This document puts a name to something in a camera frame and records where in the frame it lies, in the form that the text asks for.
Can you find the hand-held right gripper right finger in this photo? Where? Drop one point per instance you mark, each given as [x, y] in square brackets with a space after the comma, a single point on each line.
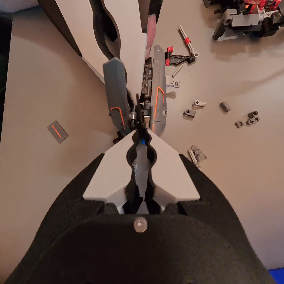
[177, 177]

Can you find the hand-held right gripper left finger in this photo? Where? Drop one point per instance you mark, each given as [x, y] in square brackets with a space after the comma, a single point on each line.
[108, 177]

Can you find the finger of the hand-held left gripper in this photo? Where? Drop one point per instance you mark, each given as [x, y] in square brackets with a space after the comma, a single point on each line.
[131, 33]
[82, 28]

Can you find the grey orange-striped lego panel assembly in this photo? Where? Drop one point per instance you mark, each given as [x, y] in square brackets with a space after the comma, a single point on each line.
[115, 88]

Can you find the loose red lego bush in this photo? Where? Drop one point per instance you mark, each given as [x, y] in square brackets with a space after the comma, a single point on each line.
[170, 50]

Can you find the short light grey lego axle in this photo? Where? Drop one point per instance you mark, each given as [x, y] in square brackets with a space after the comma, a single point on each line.
[177, 71]

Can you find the dark grey short lego beam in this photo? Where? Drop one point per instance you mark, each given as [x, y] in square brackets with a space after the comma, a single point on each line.
[225, 107]

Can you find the large lego car model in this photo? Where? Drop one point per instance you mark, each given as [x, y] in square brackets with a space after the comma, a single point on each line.
[244, 20]

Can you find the person's left hand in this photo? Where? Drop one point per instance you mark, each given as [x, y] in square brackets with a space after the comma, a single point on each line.
[152, 37]

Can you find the grey axle black panel assembly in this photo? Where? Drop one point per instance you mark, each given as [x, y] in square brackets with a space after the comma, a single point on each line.
[177, 58]

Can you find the dark grey axle connector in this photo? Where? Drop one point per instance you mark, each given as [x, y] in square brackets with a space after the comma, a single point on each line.
[189, 113]

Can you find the grey tile with orange stripe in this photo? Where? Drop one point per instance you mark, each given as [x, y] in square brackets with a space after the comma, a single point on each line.
[61, 133]

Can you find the light grey axle connector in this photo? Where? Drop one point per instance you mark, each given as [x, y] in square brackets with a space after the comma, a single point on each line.
[197, 103]

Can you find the grey cross-hole connector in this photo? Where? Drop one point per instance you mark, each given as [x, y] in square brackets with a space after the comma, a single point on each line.
[249, 122]

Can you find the dark grey round pin connector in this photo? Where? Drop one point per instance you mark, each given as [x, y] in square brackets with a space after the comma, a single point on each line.
[250, 115]

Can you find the blue plastic bin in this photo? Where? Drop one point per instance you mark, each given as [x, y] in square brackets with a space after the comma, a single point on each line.
[277, 277]

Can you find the dark grey square frame piece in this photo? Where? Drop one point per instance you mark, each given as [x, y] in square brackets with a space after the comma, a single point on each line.
[236, 124]

